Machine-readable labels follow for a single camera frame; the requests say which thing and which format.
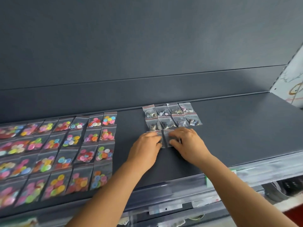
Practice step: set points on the person's left hand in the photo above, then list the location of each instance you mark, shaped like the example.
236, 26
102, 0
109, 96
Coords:
144, 153

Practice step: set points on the person's right hand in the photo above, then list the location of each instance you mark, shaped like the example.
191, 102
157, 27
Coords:
193, 148

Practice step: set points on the rows of small dark packets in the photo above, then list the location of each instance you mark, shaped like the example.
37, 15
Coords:
165, 115

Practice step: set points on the grid of arranged button bags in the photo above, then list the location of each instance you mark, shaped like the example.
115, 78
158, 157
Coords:
59, 151

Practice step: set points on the person's left forearm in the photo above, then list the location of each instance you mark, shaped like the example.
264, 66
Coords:
106, 203

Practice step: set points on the person's right forearm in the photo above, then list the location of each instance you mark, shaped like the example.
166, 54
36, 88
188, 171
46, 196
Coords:
243, 200

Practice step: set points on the white colourful print packet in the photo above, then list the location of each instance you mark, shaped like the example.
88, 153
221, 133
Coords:
206, 201

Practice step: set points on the white blue flat packet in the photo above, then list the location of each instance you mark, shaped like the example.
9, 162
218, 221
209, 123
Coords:
165, 208

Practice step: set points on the black basket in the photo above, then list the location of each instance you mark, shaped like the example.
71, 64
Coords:
284, 189

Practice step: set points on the white illustrated side panel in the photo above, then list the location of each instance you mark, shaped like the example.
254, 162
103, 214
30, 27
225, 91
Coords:
291, 85

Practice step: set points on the green white price label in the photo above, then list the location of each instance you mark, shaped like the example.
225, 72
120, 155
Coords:
21, 222

